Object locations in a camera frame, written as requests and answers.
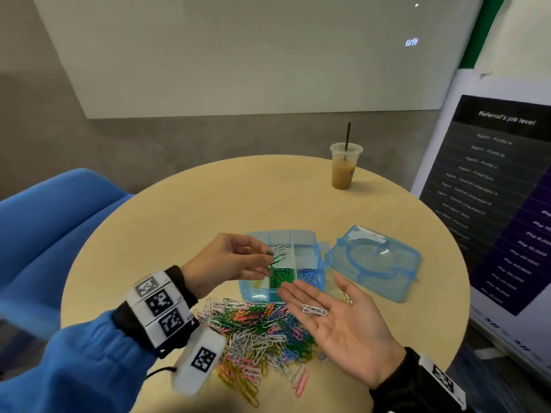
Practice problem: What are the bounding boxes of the person's left hand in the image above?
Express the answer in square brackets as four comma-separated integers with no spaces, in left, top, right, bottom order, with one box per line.
[181,233,275,299]

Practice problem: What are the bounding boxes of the person's right hand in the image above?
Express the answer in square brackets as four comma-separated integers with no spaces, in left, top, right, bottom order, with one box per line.
[278,271,406,391]

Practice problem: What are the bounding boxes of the bunch of green paper clips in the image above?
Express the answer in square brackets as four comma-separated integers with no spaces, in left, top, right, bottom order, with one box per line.
[269,267,296,290]

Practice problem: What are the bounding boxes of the pile of coloured paper clips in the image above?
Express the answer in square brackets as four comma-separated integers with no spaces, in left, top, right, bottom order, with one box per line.
[193,297,332,408]

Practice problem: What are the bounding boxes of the blue compartment organizer box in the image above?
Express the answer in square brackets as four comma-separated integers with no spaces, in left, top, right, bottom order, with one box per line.
[239,229,330,305]

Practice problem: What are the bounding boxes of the person's left forearm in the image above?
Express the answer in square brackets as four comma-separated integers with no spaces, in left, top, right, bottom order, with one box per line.
[0,266,199,413]

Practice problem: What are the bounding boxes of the blue transparent box lid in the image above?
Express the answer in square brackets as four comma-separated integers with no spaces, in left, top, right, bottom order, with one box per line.
[325,224,422,303]

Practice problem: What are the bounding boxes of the round wooden table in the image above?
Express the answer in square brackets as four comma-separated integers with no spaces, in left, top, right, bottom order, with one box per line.
[60,154,471,413]

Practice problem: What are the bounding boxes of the left wrist marker band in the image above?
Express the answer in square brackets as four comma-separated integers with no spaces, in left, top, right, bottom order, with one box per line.
[126,272,195,348]

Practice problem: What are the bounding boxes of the wrist marker band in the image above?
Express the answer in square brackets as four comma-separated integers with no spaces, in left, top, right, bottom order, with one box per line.
[126,272,195,348]
[419,355,468,411]

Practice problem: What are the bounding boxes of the right wrist marker band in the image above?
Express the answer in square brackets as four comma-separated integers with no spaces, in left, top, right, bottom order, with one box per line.
[419,355,468,411]

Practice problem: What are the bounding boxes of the iced coffee plastic cup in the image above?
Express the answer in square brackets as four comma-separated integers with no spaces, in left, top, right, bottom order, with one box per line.
[329,142,364,190]

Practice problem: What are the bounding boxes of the blue upholstered chair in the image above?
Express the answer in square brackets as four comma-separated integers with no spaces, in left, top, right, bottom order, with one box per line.
[0,168,134,341]

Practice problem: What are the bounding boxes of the standing poster banner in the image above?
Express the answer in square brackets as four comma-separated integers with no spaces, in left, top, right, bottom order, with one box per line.
[412,0,551,384]

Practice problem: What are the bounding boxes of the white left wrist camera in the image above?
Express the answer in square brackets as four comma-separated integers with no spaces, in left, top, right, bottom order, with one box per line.
[172,326,227,396]

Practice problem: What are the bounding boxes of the black camera cable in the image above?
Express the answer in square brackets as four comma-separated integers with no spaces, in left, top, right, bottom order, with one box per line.
[142,364,179,380]

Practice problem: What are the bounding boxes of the white wall board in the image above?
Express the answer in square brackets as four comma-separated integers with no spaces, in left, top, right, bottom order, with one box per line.
[32,0,485,119]

